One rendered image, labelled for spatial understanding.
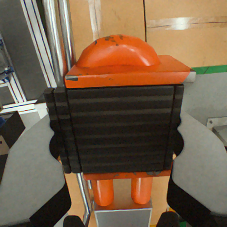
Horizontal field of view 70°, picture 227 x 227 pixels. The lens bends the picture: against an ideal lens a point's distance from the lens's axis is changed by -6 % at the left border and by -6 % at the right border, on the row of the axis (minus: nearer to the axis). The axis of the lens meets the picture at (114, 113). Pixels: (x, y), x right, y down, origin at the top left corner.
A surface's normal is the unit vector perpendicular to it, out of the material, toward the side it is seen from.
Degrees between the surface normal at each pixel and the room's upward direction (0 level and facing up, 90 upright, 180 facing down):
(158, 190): 0
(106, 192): 25
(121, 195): 90
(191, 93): 0
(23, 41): 0
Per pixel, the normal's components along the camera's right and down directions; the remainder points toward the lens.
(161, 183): 0.03, 0.49
